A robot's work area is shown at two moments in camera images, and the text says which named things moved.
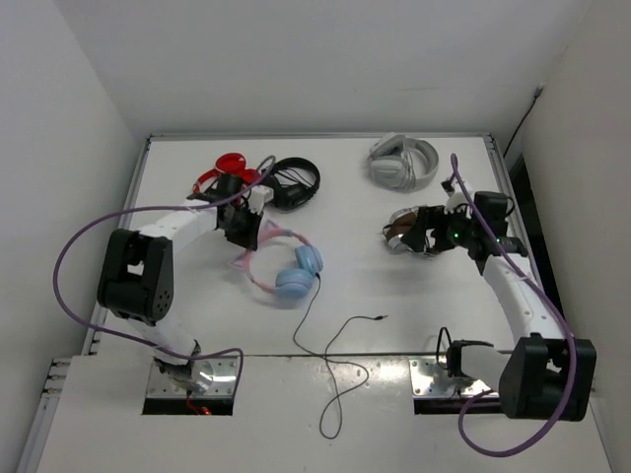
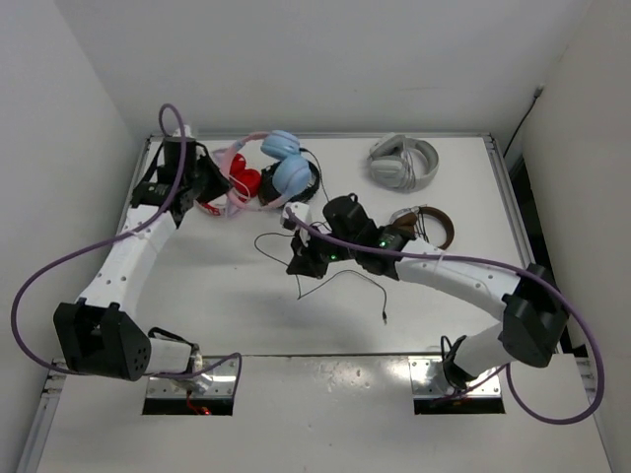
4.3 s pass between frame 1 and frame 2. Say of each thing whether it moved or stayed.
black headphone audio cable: moved
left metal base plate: stayed
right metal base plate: stayed
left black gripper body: moved
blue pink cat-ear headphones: moved
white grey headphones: stayed
